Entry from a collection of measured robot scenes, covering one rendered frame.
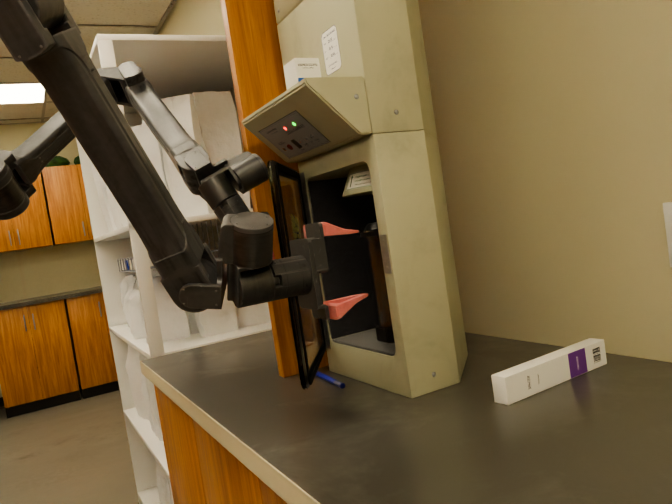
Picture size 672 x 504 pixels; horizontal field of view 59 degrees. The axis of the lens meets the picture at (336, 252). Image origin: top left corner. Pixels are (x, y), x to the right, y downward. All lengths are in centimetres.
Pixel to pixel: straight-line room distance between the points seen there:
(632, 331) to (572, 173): 33
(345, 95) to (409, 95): 13
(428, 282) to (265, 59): 64
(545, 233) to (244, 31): 79
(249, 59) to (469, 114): 53
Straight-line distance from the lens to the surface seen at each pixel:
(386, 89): 108
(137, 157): 76
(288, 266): 83
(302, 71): 112
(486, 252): 150
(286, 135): 120
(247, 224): 78
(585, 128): 128
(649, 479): 78
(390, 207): 105
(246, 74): 139
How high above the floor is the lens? 127
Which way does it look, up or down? 3 degrees down
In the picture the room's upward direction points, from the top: 9 degrees counter-clockwise
